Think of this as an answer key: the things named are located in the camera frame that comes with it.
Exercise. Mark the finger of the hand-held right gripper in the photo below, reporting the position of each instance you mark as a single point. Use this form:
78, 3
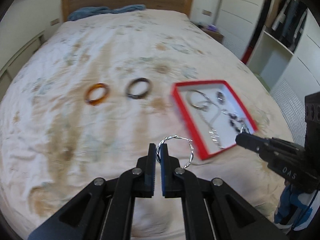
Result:
252, 143

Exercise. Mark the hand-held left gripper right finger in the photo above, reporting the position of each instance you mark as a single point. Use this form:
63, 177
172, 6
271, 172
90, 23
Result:
165, 175

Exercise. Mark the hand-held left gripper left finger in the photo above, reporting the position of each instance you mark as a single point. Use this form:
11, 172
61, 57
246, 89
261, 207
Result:
148, 175

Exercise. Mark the red jewelry box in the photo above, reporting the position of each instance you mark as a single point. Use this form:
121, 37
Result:
190, 130

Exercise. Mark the silver charm pendant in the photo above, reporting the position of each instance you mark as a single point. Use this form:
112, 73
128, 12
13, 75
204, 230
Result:
220, 97

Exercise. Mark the thin silver bangle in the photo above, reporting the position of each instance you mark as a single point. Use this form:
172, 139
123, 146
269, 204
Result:
189, 100

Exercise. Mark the dark brown bangle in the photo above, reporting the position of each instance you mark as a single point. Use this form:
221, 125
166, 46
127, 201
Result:
136, 96

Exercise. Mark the red item in wardrobe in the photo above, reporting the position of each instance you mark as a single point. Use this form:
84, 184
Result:
247, 55

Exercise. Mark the amber bangle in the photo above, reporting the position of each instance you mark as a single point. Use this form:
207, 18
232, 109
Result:
96, 103

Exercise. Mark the floral bedsheet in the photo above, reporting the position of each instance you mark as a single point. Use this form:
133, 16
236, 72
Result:
62, 142

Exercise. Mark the wooden nightstand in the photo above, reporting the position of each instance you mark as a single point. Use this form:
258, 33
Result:
215, 35

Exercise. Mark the purple tissue box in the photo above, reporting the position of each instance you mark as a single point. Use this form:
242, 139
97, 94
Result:
211, 27

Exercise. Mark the hanging clothes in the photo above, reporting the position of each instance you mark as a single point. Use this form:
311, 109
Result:
290, 22

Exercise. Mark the white wardrobe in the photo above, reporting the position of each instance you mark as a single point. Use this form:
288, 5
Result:
240, 5

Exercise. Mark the blue blanket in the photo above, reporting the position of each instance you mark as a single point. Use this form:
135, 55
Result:
130, 8
87, 13

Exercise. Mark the wall switch plate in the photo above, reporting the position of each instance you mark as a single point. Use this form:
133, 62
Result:
55, 21
206, 12

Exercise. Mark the white louvered wall cabinet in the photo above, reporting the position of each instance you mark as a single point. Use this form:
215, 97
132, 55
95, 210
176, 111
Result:
22, 52

